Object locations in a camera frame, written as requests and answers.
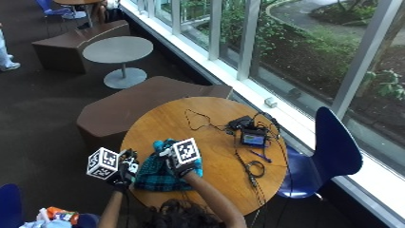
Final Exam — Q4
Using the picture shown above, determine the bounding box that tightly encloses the black coiled cable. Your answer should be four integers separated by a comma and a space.
246, 160, 267, 179

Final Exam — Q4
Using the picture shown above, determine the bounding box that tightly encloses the grey round pedestal table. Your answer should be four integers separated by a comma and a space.
82, 35, 155, 90

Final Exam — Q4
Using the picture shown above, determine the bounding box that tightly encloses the thin black looped cable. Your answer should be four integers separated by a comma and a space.
184, 108, 231, 133

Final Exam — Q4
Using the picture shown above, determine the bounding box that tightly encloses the person's left hand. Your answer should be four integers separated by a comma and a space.
107, 148, 140, 192

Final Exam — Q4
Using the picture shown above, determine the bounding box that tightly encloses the white marker cube left glove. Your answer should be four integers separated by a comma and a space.
87, 146, 120, 181

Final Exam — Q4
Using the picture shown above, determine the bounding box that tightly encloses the blue pen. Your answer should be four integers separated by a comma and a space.
250, 149, 274, 164

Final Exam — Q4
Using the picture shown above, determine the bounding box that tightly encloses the white marker cube glove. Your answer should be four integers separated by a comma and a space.
171, 137, 202, 168
87, 146, 120, 181

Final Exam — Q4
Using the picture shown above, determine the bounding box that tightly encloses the blue shell chair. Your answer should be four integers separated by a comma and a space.
35, 0, 74, 19
276, 105, 366, 200
0, 183, 26, 228

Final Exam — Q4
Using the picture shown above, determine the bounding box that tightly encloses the small black screen device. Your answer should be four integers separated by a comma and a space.
240, 127, 268, 148

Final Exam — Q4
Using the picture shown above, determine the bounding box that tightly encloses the black box device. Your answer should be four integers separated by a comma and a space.
227, 115, 255, 130

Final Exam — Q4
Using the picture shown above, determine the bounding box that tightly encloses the long black cable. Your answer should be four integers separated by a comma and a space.
252, 111, 296, 228

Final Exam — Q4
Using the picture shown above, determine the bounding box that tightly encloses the small dark sill object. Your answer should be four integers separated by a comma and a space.
288, 87, 304, 100

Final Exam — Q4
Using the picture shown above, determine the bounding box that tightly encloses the orange snack packet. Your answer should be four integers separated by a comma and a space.
44, 206, 82, 226

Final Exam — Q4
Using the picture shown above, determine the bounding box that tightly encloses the teal plaid cloth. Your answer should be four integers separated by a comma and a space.
134, 138, 206, 193

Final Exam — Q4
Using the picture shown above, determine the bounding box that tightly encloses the brown angular bench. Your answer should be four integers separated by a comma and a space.
76, 75, 235, 152
31, 19, 132, 75

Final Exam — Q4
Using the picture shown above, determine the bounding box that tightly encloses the white marker cube right glove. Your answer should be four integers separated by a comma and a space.
171, 137, 202, 168

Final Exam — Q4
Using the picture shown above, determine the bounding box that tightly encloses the pale blue bag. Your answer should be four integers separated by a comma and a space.
18, 207, 102, 228

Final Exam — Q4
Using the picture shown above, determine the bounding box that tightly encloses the person's right hand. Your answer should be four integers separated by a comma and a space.
159, 145, 200, 179

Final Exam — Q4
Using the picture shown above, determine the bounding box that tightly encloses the round wooden side table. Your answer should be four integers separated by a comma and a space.
54, 0, 106, 29

